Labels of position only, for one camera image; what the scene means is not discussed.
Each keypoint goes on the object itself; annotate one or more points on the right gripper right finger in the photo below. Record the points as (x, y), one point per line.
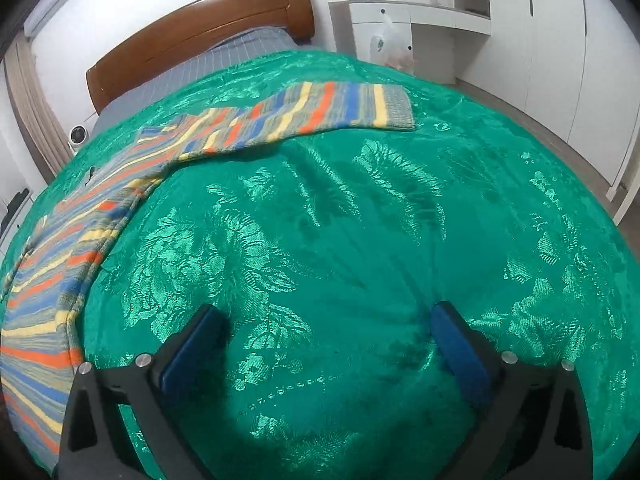
(532, 420)

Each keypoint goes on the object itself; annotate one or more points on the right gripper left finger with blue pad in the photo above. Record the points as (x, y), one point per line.
(95, 443)

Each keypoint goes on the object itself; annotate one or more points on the striped knitted sweater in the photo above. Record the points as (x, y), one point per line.
(50, 282)

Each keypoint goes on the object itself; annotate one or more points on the white drawer cabinet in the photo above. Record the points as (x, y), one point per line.
(16, 212)

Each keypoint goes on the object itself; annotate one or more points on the green floral bedspread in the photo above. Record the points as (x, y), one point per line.
(326, 253)

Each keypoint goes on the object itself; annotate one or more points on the beige curtain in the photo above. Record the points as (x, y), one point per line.
(42, 133)

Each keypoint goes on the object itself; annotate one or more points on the grey striped mattress sheet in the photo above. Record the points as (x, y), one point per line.
(237, 49)

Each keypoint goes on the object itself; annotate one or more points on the white wardrobe doors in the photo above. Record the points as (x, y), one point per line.
(571, 65)

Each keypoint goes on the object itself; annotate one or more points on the plastic bag on desk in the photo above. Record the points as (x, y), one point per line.
(390, 48)

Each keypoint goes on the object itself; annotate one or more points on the brown wooden headboard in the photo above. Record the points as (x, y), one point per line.
(188, 32)

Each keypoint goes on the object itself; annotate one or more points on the white desk with shelves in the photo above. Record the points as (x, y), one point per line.
(431, 27)

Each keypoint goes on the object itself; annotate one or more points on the white security camera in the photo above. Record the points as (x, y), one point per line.
(77, 138)

